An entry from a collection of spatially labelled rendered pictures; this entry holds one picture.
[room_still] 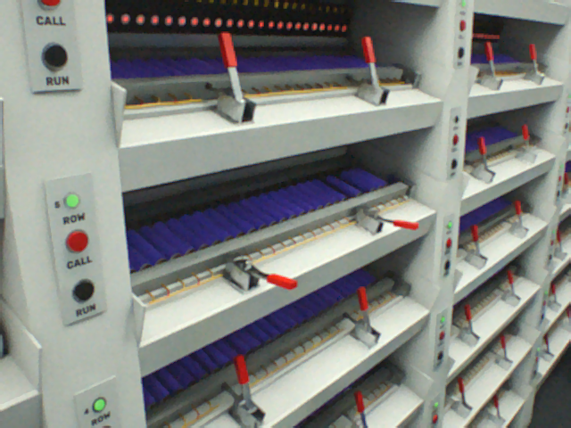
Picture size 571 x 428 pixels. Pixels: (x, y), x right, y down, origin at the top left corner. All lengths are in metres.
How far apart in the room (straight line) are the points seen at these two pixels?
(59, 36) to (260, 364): 0.51
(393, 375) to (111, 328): 0.71
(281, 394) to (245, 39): 0.49
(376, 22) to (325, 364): 0.58
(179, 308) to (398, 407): 0.60
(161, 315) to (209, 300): 0.06
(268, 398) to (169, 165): 0.37
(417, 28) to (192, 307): 0.60
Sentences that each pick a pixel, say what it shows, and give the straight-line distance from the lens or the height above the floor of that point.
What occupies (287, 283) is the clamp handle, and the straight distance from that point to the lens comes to 0.58.
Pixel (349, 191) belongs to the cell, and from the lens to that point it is 0.90.
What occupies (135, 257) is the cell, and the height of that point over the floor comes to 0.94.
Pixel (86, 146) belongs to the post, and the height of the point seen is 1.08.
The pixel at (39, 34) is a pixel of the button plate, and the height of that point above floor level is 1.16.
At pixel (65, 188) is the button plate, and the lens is 0.46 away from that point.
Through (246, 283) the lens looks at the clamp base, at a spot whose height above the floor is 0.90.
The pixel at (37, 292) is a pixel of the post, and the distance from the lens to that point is 0.47.
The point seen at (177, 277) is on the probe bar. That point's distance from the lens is 0.61.
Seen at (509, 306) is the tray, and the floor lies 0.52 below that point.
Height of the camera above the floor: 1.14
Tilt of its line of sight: 16 degrees down
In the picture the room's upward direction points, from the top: 1 degrees counter-clockwise
